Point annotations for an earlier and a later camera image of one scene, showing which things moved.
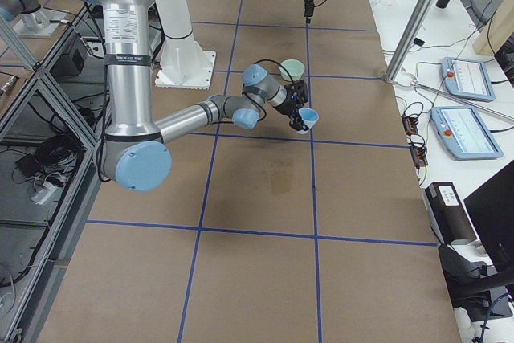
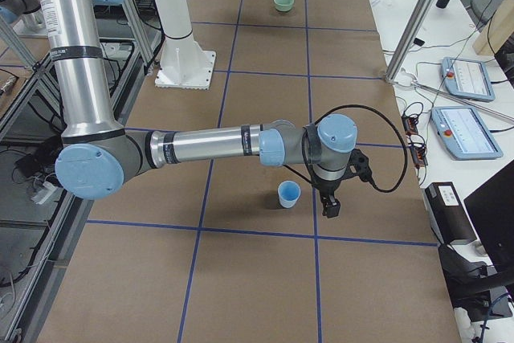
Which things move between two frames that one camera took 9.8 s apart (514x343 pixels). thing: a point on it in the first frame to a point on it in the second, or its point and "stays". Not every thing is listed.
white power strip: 44,193 stays
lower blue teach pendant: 465,133 stays
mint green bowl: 291,69 to 283,2
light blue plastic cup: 309,116 to 288,193
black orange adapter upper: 409,124 stays
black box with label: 450,219 stays
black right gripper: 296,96 to 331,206
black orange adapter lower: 418,156 stays
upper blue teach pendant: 468,79 stays
